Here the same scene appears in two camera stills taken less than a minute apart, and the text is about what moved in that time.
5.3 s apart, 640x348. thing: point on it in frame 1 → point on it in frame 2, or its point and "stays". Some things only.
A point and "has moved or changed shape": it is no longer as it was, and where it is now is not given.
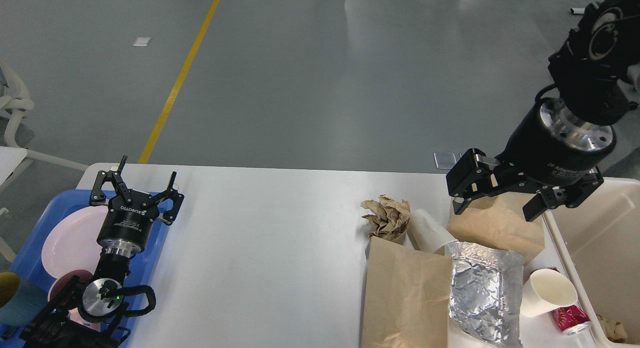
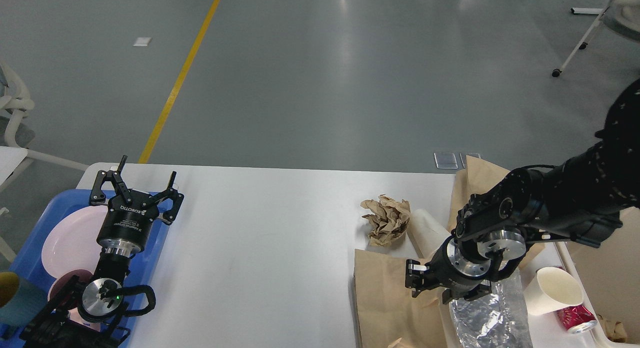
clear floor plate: [445, 160] stays
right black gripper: [552, 146] → [448, 269]
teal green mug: [20, 301] stays
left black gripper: [127, 227] stays
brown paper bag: [407, 299] has moved or changed shape
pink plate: [71, 242] stays
